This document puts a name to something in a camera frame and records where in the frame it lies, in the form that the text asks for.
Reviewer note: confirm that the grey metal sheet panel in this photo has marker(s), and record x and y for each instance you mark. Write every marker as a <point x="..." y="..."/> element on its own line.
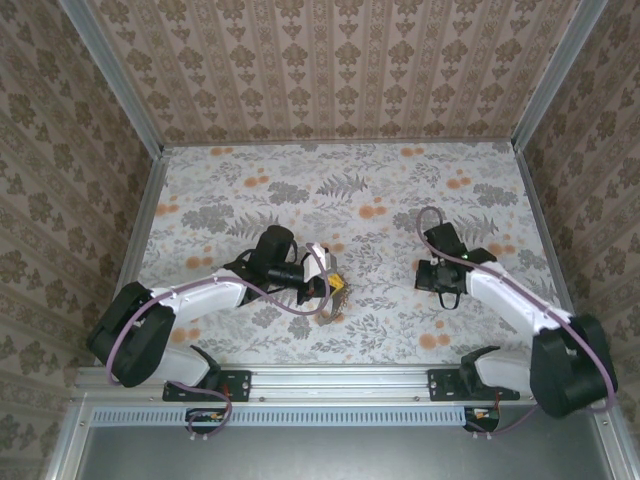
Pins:
<point x="325" y="455"/>

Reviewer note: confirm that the floral patterned table cover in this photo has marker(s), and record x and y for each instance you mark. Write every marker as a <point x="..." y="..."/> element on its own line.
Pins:
<point x="350" y="170"/>

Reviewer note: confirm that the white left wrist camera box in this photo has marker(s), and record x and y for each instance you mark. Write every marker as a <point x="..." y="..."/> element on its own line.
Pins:
<point x="316" y="262"/>

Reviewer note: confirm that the aluminium frame post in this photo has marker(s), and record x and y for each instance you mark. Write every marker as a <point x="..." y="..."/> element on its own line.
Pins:
<point x="551" y="85"/>
<point x="120" y="85"/>

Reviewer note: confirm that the large keyring with small rings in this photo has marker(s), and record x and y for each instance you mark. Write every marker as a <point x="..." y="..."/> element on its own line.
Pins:
<point x="336" y="310"/>

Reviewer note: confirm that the aluminium front rail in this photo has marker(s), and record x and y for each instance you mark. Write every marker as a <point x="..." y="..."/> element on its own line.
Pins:
<point x="340" y="382"/>

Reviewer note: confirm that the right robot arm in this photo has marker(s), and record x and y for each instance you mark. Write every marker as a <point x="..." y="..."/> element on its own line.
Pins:
<point x="570" y="370"/>

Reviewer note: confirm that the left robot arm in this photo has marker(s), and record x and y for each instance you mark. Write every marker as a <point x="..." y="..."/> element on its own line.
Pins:
<point x="145" y="340"/>

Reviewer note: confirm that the aluminium side rail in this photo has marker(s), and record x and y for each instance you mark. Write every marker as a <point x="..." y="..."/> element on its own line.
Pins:
<point x="534" y="200"/>
<point x="148" y="200"/>

